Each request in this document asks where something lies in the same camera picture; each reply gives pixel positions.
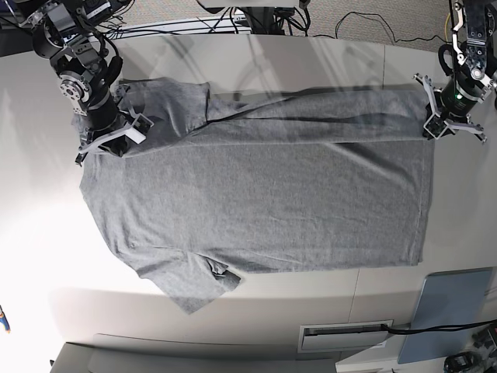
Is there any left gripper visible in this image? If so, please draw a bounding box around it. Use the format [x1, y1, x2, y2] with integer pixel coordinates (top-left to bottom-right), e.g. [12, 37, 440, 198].
[413, 73, 487, 144]

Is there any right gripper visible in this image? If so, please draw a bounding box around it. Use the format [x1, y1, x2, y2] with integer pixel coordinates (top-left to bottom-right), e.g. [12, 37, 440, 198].
[75, 84, 145, 166]

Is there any grey T-shirt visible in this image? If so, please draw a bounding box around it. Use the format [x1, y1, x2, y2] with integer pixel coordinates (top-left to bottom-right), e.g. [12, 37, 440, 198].
[80, 78, 434, 313]

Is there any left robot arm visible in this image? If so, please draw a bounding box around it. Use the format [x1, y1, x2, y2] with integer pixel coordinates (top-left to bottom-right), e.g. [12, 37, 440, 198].
[413, 1, 496, 143]

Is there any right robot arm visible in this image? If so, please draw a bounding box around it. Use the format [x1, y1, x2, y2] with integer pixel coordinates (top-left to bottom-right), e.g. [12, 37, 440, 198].
[15, 1, 153, 165]

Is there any blue-grey board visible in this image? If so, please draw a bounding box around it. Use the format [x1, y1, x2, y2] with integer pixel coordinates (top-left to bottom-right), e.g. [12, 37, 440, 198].
[397, 268, 492, 364]

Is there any central black stand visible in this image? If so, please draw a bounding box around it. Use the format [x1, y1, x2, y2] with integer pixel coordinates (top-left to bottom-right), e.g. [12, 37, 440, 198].
[238, 7, 295, 35]

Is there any blue orange tool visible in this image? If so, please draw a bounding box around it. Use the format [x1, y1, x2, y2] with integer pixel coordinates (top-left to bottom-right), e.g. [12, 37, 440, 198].
[0, 307, 11, 333]

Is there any black device bottom right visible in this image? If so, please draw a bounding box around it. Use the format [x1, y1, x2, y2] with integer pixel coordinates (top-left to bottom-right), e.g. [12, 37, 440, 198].
[443, 351, 478, 373]

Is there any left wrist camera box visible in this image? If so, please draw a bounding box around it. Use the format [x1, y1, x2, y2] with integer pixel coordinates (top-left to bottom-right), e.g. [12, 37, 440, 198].
[422, 117, 447, 140]

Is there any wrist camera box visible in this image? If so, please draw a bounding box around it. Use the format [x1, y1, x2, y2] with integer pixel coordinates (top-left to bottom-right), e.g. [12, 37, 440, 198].
[422, 117, 447, 140]
[124, 113, 154, 144]

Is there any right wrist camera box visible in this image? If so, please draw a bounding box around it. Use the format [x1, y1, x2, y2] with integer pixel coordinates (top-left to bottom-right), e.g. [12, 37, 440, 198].
[124, 113, 154, 144]

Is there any yellow cable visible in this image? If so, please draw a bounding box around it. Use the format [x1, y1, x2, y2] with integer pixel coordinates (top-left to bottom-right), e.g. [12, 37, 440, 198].
[442, 11, 454, 46]

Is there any black floor cable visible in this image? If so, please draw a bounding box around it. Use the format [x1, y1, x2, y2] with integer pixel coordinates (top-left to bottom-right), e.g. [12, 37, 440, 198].
[335, 10, 447, 44]

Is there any black cable bottom right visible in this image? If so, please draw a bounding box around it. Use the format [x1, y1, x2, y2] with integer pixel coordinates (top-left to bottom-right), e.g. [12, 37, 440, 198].
[382, 320, 497, 336]

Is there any white cable tray box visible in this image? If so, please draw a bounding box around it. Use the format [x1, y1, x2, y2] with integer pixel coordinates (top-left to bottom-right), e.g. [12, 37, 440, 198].
[297, 320, 393, 354]

